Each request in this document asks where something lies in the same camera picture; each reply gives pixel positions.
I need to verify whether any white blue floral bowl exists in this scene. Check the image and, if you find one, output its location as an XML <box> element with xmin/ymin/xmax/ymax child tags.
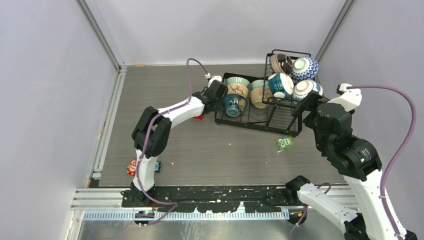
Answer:
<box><xmin>292</xmin><ymin>79</ymin><xmax>324</xmax><ymax>101</ymax></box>

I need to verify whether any blue zigzag pattern bowl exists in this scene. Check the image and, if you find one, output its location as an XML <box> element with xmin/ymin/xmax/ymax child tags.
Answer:
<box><xmin>291</xmin><ymin>56</ymin><xmax>320</xmax><ymax>83</ymax></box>

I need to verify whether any black wire dish rack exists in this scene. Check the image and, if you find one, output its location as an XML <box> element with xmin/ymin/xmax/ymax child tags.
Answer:
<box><xmin>214</xmin><ymin>49</ymin><xmax>312</xmax><ymax>137</ymax></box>

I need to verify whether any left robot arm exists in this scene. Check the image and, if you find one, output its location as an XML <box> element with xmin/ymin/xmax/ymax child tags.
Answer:
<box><xmin>121</xmin><ymin>80</ymin><xmax>228</xmax><ymax>208</ymax></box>

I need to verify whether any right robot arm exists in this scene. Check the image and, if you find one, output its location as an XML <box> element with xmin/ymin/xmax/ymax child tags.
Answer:
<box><xmin>285</xmin><ymin>91</ymin><xmax>417</xmax><ymax>240</ymax></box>

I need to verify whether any dark blue glazed bowl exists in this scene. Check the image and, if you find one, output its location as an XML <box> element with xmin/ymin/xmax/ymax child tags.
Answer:
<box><xmin>222</xmin><ymin>93</ymin><xmax>247</xmax><ymax>118</ymax></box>

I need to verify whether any red white toy block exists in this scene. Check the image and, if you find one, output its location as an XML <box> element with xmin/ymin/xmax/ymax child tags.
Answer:
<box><xmin>193</xmin><ymin>114</ymin><xmax>204</xmax><ymax>120</ymax></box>

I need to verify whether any beige bowl with bird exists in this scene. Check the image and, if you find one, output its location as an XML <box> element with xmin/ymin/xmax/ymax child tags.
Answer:
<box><xmin>227</xmin><ymin>83</ymin><xmax>250</xmax><ymax>99</ymax></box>

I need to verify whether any teal white dotted bowl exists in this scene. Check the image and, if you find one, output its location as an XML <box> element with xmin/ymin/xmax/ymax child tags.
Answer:
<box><xmin>267</xmin><ymin>73</ymin><xmax>295</xmax><ymax>99</ymax></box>

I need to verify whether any green owl toy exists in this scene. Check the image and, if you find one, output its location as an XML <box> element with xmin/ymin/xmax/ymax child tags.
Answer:
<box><xmin>276</xmin><ymin>136</ymin><xmax>294</xmax><ymax>151</ymax></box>

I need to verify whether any light teal ribbed bowl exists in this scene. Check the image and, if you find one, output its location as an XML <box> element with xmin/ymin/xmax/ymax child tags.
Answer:
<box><xmin>250</xmin><ymin>79</ymin><xmax>264</xmax><ymax>90</ymax></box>

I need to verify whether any beige plain bowl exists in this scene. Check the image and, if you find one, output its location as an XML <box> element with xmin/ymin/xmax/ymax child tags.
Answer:
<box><xmin>250</xmin><ymin>88</ymin><xmax>273</xmax><ymax>109</ymax></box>

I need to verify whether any brown striped bowl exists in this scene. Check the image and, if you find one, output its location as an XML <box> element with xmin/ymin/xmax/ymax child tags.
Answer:
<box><xmin>269</xmin><ymin>53</ymin><xmax>293</xmax><ymax>75</ymax></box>

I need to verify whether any blue owl toy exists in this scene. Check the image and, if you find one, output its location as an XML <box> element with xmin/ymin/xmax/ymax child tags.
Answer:
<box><xmin>154</xmin><ymin>161</ymin><xmax>161</xmax><ymax>173</ymax></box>

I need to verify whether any red owl toy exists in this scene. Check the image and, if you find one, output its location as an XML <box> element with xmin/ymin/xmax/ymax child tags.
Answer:
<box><xmin>126</xmin><ymin>158</ymin><xmax>137</xmax><ymax>176</ymax></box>

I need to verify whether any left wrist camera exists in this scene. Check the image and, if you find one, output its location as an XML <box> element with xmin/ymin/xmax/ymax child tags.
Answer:
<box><xmin>205</xmin><ymin>73</ymin><xmax>223</xmax><ymax>88</ymax></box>

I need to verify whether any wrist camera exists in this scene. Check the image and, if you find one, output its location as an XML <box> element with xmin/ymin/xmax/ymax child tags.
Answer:
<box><xmin>205</xmin><ymin>73</ymin><xmax>223</xmax><ymax>88</ymax></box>
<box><xmin>328</xmin><ymin>83</ymin><xmax>362</xmax><ymax>112</ymax></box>

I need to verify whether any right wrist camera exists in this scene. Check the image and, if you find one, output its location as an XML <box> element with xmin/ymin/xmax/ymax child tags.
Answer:
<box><xmin>328</xmin><ymin>83</ymin><xmax>362</xmax><ymax>112</ymax></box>

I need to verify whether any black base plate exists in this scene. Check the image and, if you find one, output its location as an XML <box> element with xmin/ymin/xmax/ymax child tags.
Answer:
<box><xmin>121</xmin><ymin>185</ymin><xmax>301</xmax><ymax>213</ymax></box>

